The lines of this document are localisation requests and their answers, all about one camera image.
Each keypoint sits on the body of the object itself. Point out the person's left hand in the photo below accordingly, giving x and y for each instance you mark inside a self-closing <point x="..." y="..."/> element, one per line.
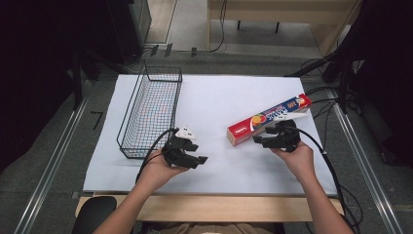
<point x="160" y="172"/>

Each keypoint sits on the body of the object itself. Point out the light wooden bench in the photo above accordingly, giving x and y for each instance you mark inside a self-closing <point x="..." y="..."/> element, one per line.
<point x="279" y="9"/>

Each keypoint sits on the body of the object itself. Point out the person's right hand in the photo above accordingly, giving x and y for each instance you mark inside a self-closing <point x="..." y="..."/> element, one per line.
<point x="297" y="162"/>

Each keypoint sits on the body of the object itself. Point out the red and blue wrap box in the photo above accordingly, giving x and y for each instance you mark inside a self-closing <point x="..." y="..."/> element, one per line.
<point x="259" y="122"/>

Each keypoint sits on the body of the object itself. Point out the white table cover sheet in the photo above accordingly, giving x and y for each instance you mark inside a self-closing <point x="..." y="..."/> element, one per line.
<point x="214" y="97"/>

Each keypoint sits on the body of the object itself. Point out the black stand with curtain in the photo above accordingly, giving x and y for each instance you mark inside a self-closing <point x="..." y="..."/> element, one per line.
<point x="373" y="58"/>

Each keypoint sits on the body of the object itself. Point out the black chair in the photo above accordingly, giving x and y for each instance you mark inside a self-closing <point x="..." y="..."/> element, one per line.
<point x="94" y="214"/>

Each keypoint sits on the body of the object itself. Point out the metal floor rail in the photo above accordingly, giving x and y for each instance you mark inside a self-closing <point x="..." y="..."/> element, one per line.
<point x="48" y="169"/>
<point x="363" y="162"/>

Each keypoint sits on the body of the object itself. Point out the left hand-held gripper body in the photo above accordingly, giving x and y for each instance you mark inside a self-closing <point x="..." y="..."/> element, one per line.
<point x="177" y="152"/>

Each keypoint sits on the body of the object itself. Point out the wooden table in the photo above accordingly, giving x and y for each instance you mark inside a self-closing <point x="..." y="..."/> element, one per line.
<point x="211" y="208"/>

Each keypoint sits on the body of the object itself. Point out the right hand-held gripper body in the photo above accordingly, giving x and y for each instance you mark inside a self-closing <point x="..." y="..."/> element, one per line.
<point x="287" y="136"/>

